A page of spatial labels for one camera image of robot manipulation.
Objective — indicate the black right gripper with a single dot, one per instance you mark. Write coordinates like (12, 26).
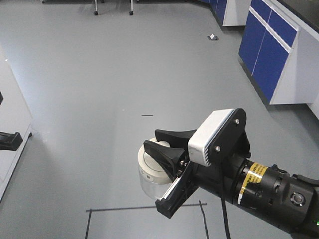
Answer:
(228, 154)

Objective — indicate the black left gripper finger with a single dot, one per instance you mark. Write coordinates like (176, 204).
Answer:
(1, 98)
(10, 141)

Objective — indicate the glass jar with cream lid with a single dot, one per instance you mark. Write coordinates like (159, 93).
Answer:
(153, 179)

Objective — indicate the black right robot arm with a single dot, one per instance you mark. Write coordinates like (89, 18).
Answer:
(288, 202)

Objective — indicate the white bench on left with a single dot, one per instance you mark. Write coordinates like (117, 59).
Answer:
(15, 116)

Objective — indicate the small debris on floor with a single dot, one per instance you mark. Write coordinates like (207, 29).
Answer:
(213, 37)

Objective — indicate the rolling chair legs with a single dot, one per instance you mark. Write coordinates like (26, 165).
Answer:
(97, 7)

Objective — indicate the blue lab cabinet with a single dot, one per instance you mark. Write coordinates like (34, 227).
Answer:
(279, 48)

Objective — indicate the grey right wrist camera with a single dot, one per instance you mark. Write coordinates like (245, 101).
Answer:
(200, 141)

